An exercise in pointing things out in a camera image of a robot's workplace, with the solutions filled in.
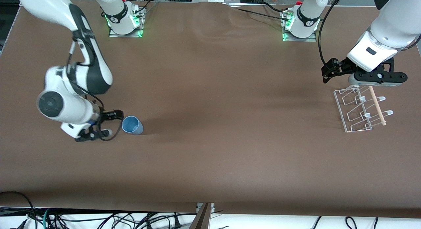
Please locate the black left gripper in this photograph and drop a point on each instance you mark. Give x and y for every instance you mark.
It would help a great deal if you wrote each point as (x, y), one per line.
(342, 66)

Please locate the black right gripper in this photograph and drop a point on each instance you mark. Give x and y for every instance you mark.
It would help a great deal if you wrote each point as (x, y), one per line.
(106, 116)

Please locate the blue plastic cup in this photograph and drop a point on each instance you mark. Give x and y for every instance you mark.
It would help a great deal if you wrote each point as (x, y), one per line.
(132, 125)

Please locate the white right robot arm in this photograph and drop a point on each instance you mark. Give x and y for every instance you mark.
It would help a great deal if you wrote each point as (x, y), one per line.
(82, 74)

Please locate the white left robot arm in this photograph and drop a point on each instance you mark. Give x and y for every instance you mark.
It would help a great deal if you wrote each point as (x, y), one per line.
(381, 38)

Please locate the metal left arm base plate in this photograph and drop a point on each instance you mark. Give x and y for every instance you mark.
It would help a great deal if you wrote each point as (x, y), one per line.
(312, 38)

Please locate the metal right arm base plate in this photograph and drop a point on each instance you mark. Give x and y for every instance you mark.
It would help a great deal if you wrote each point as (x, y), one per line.
(142, 25)

